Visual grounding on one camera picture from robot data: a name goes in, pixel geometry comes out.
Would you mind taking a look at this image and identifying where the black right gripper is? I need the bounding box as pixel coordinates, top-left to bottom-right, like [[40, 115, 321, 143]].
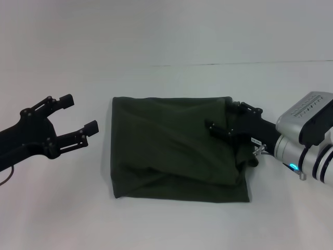
[[204, 101, 280, 154]]

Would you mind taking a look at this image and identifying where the dark green shirt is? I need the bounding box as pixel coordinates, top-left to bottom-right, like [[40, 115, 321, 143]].
[[109, 96, 260, 203]]

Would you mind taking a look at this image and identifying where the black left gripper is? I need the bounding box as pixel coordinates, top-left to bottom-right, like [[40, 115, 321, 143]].
[[0, 93, 99, 172]]

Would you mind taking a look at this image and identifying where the silver right gripper cable connector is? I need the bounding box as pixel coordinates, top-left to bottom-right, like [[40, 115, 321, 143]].
[[252, 143, 274, 157]]

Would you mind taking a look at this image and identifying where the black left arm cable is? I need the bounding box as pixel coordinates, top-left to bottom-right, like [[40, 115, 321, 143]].
[[0, 165, 16, 186]]

